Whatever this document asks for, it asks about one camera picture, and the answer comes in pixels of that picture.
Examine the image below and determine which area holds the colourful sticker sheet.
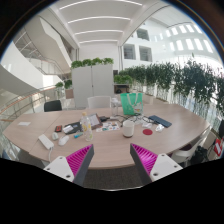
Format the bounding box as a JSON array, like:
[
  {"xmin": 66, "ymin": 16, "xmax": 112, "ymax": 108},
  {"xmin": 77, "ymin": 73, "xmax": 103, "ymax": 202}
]
[{"xmin": 96, "ymin": 122, "xmax": 120, "ymax": 132}]

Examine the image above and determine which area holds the blue marker pen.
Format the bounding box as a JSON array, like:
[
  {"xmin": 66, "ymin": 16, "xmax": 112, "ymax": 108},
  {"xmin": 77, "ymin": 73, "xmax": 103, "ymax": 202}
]
[{"xmin": 74, "ymin": 133, "xmax": 83, "ymax": 139}]

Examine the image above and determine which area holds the red round coaster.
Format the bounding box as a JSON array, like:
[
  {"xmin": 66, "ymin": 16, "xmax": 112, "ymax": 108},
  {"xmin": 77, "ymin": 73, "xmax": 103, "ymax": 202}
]
[{"xmin": 143, "ymin": 129, "xmax": 153, "ymax": 135}]

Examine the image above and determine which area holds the white paper note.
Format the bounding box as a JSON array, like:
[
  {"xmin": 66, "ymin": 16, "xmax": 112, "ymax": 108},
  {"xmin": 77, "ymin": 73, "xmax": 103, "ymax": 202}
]
[{"xmin": 18, "ymin": 122, "xmax": 31, "ymax": 126}]

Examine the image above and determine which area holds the green tote bag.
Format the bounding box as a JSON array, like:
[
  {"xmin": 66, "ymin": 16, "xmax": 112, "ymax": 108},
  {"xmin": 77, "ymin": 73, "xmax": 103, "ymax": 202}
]
[{"xmin": 120, "ymin": 93, "xmax": 143, "ymax": 115}]

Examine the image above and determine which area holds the white paper cup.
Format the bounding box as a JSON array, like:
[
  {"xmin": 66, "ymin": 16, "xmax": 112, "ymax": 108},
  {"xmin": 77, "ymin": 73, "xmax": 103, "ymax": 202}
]
[{"xmin": 122, "ymin": 120, "xmax": 135, "ymax": 137}]

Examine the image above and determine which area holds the tablet in brown case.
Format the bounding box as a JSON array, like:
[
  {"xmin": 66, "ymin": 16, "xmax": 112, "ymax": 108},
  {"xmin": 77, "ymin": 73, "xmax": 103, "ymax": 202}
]
[{"xmin": 88, "ymin": 113, "xmax": 102, "ymax": 129}]

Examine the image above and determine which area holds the white power strip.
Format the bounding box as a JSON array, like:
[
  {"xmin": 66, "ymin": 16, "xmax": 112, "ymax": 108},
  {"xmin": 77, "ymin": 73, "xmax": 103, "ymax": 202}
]
[{"xmin": 38, "ymin": 134, "xmax": 54, "ymax": 150}]

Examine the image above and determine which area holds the white computer mouse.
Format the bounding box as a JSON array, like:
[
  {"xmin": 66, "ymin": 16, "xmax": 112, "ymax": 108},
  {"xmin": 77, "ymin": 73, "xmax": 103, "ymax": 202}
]
[{"xmin": 58, "ymin": 135, "xmax": 69, "ymax": 146}]

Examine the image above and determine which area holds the clear plastic water bottle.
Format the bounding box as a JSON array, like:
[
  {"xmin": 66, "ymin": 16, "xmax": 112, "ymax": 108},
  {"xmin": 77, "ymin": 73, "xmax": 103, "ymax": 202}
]
[{"xmin": 81, "ymin": 112, "xmax": 93, "ymax": 141}]

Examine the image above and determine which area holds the row of green plants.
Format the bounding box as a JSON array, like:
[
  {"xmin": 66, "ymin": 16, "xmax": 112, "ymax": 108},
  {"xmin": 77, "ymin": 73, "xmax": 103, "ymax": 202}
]
[{"xmin": 114, "ymin": 59, "xmax": 224, "ymax": 117}]

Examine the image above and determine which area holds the white chair behind table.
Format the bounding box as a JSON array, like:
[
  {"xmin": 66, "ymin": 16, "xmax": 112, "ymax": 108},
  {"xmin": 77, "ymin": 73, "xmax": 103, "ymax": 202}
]
[{"xmin": 87, "ymin": 96, "xmax": 111, "ymax": 109}]

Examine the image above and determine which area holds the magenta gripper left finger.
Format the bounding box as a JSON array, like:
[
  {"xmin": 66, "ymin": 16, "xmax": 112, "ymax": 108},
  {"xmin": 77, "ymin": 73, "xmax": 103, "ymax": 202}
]
[{"xmin": 44, "ymin": 144, "xmax": 94, "ymax": 186}]

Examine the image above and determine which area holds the white cabinet with plants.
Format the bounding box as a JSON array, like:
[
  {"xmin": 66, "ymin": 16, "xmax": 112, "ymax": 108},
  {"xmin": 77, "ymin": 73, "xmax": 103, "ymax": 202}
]
[{"xmin": 72, "ymin": 64, "xmax": 114, "ymax": 109}]

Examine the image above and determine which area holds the clear drinking glass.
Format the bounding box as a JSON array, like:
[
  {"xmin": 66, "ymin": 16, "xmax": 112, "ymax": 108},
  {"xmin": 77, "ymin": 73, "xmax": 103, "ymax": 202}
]
[{"xmin": 111, "ymin": 98, "xmax": 118, "ymax": 116}]

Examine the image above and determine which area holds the black office chair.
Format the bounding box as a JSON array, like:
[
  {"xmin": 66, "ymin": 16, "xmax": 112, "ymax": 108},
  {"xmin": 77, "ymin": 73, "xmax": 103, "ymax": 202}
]
[{"xmin": 44, "ymin": 100, "xmax": 62, "ymax": 112}]

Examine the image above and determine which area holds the white chair at right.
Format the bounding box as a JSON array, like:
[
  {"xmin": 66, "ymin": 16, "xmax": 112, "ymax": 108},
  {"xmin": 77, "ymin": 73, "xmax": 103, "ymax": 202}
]
[{"xmin": 171, "ymin": 128, "xmax": 210, "ymax": 165}]

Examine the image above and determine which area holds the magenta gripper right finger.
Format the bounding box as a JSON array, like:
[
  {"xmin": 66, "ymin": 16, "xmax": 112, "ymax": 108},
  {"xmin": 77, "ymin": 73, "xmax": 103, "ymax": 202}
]
[{"xmin": 130, "ymin": 143, "xmax": 182, "ymax": 185}]

